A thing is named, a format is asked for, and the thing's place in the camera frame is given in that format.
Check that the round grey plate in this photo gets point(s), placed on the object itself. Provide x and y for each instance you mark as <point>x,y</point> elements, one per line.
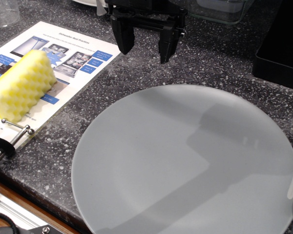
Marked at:
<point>183,159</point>

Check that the wooden table edge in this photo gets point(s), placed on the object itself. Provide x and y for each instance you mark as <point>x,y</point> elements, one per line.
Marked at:
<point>39,212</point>

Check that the clear glass food container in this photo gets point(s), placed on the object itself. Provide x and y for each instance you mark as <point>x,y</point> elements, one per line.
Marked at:
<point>223,11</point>

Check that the aluminium extrusion rail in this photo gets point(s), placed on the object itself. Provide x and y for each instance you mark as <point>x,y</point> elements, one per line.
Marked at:
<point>22,221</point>

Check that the yellow textured sponge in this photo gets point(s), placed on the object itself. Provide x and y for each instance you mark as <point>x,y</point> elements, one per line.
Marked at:
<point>22,86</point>

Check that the clear drinking glass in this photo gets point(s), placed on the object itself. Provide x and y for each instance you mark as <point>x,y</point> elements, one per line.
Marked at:
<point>9,12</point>

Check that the white plate at back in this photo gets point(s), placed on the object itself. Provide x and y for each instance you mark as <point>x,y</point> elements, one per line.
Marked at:
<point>91,2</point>

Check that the black plastic tray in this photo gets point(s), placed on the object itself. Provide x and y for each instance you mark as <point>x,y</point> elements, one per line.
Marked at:
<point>274,58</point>

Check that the black metal screw clamp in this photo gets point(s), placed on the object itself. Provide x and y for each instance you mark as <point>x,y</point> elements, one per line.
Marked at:
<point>7,148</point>

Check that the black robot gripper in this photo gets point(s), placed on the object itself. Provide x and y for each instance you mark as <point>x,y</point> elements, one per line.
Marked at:
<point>158,15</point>

